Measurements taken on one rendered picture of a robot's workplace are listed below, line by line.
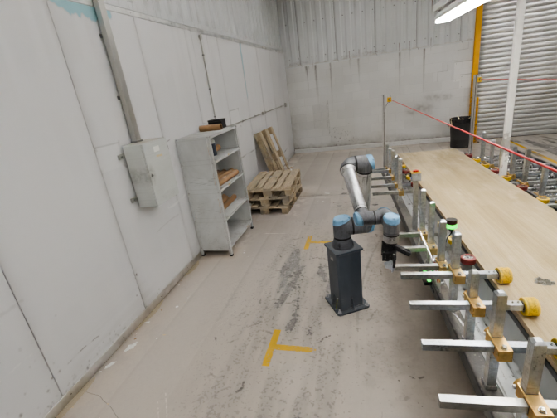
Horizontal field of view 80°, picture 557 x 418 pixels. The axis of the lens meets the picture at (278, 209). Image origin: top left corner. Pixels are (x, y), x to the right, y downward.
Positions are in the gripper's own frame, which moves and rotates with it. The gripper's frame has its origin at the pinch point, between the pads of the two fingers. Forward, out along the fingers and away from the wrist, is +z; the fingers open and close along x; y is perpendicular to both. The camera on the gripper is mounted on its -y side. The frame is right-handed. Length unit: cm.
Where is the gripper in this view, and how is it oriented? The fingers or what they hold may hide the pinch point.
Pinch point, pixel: (393, 269)
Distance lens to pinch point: 219.8
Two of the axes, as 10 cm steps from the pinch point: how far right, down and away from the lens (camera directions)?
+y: -9.8, 0.2, 2.1
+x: -1.8, 3.7, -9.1
